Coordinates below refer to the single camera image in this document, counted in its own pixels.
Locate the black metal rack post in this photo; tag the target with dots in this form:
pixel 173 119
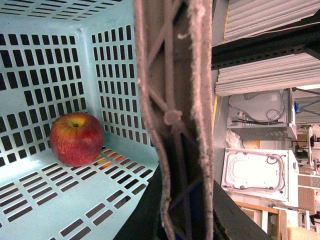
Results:
pixel 296 38

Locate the red yellow apple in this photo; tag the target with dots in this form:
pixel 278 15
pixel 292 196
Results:
pixel 76 139

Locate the grey-brown basket handle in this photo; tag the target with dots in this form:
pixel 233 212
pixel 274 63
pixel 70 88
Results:
pixel 173 42

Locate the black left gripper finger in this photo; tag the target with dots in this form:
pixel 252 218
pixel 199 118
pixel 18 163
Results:
pixel 229 221

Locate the white appliance back lower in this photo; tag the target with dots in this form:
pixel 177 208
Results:
pixel 264 173

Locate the white appliance back upper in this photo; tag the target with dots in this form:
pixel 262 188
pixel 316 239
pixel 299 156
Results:
pixel 263 116

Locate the white appliance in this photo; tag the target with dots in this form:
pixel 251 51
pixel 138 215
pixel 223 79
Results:
pixel 264 173
pixel 263 116

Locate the light blue plastic basket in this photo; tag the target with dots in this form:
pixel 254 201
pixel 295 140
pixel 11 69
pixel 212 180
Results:
pixel 72 58

